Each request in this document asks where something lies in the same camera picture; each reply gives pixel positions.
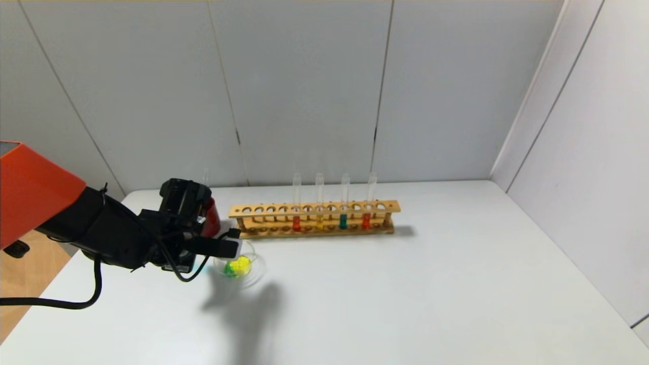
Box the clear glass petri dish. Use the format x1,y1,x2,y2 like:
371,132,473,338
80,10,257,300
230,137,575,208
213,240,267,288

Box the blue pigment glass test tube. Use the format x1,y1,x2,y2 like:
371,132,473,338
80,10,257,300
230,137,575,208
193,256,236,277
339,173,350,230

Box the wooden test tube rack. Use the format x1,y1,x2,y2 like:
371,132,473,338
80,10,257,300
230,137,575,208
229,200,401,240

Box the thin black camera cable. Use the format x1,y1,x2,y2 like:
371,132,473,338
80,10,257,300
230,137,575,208
161,231,234,283

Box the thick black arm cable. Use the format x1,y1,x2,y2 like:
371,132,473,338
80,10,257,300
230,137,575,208
0,258,103,310

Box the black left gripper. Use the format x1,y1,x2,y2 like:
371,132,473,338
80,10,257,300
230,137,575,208
161,249,197,274

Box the red pigment glass test tube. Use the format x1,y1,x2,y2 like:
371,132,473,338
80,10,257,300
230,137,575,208
361,172,377,230
293,173,302,232

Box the dark red cup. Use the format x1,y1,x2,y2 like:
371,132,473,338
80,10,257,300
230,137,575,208
203,198,222,239

